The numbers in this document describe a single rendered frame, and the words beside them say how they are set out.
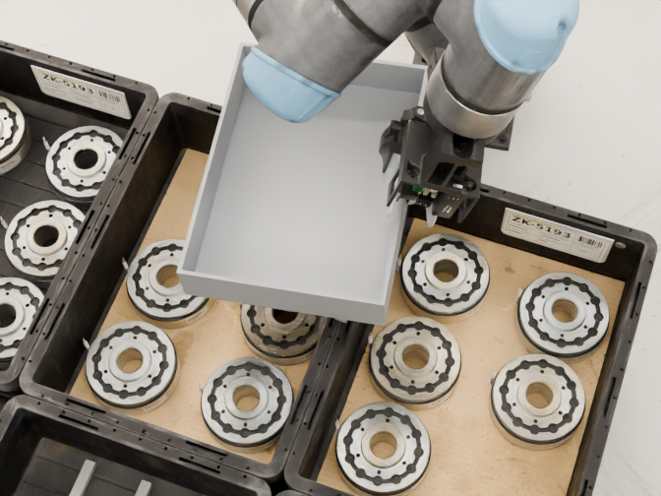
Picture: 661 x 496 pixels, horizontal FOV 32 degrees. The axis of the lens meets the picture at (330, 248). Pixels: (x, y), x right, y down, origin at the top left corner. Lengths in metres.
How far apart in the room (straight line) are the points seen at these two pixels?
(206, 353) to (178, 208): 0.20
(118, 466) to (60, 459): 0.07
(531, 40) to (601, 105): 0.85
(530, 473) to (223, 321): 0.39
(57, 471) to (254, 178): 0.40
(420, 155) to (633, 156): 0.68
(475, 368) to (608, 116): 0.49
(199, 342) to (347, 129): 0.32
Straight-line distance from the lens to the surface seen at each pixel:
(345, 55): 0.92
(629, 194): 1.62
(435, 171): 1.00
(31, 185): 1.50
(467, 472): 1.31
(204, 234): 1.18
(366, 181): 1.19
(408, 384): 1.30
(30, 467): 1.36
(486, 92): 0.90
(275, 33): 0.94
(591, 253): 1.37
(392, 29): 0.92
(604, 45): 1.75
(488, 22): 0.85
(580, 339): 1.34
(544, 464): 1.32
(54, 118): 1.54
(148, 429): 1.23
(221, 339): 1.36
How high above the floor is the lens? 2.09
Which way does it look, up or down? 64 degrees down
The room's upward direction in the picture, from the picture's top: 3 degrees counter-clockwise
